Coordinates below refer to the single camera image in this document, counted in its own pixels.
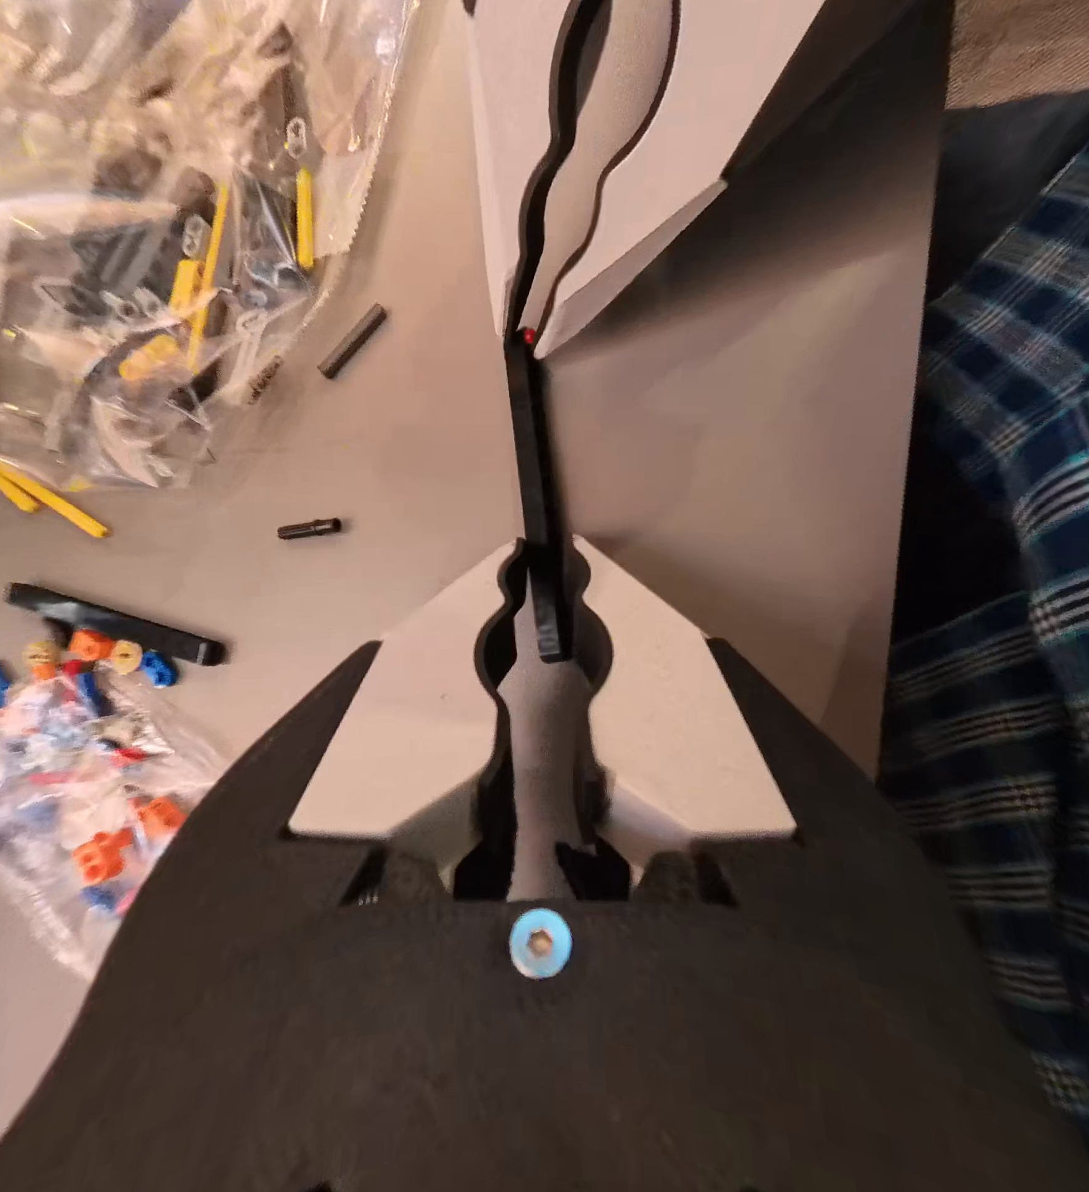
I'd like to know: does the black lego beam with holes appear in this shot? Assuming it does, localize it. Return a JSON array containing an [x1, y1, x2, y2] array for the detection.
[[504, 330, 576, 664]]

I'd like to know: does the short black lego axle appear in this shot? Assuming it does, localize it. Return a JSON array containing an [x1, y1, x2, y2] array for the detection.
[[318, 301, 388, 380]]

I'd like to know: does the clear bag of yellow lego parts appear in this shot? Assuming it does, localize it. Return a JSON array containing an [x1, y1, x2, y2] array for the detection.
[[0, 0, 421, 492]]

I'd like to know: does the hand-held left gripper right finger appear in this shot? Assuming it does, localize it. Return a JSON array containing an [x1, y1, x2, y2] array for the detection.
[[565, 534, 800, 885]]

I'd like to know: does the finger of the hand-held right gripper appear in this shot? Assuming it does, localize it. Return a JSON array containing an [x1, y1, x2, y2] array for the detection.
[[465, 0, 614, 334], [531, 0, 831, 359]]

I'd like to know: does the long yellow lego axle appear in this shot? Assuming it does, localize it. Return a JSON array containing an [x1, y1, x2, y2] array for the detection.
[[0, 466, 111, 539]]

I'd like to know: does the clear bag of colourful lego parts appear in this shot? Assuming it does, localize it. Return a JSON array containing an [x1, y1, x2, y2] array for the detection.
[[0, 686, 201, 943]]

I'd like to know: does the blue plaid clothing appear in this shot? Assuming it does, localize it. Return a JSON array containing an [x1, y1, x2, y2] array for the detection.
[[880, 82, 1089, 1188]]

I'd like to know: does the long black lego beam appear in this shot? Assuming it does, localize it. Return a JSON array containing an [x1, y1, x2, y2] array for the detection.
[[6, 582, 228, 668]]

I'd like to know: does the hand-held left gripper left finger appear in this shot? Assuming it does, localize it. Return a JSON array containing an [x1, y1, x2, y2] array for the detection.
[[289, 538, 531, 899]]

